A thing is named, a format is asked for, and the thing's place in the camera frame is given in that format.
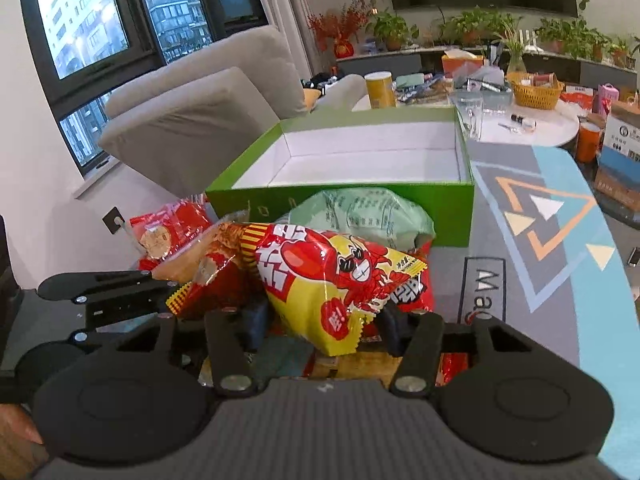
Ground red pastry bag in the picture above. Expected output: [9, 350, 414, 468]
[129, 200, 213, 271]

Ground clear bread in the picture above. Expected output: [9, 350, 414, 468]
[152, 221, 243, 285]

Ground yellow red crayfish snack bag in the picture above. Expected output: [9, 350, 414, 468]
[240, 223, 435, 356]

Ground light green snack bag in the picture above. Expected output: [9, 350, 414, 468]
[277, 188, 436, 252]

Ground green cardboard box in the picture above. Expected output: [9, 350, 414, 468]
[206, 106, 474, 247]

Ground grey recliner armchair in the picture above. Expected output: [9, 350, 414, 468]
[99, 25, 367, 198]

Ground clear glass cup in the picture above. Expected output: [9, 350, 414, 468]
[450, 91, 484, 141]

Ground white round coffee table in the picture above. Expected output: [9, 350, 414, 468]
[352, 92, 579, 148]

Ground yellow cylindrical can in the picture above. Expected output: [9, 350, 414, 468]
[364, 70, 396, 110]

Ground orange cup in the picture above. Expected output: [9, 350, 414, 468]
[576, 122, 602, 164]

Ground yellow woven basket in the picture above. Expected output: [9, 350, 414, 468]
[506, 72, 564, 110]

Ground white blue cardboard box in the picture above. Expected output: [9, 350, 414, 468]
[600, 101, 640, 185]

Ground orange tissue box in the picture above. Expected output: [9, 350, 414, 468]
[442, 49, 485, 77]

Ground potted green plant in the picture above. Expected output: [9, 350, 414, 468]
[367, 11, 420, 52]

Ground pink box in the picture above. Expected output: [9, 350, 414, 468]
[596, 84, 620, 117]

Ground red flower arrangement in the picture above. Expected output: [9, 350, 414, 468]
[307, 0, 371, 60]

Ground black wall socket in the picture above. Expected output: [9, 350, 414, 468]
[102, 206, 125, 234]

